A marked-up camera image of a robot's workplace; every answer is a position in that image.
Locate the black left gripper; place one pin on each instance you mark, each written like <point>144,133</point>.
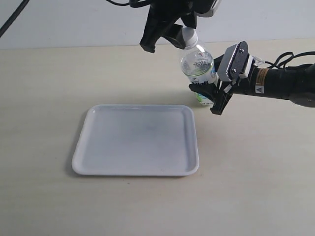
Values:
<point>161,23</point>

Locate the white bottle cap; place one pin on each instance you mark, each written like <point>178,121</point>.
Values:
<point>190,37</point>

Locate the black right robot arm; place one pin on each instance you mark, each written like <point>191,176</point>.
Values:
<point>295,85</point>

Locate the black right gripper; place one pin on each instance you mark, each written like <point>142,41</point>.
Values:
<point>221,93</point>

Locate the clear plastic water bottle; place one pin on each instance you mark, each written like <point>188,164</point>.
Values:
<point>197,64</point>

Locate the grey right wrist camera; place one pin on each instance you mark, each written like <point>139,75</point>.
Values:
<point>235,63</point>

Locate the white plastic tray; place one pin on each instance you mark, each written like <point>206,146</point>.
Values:
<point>137,140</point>

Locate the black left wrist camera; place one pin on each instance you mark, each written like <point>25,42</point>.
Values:
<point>205,8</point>

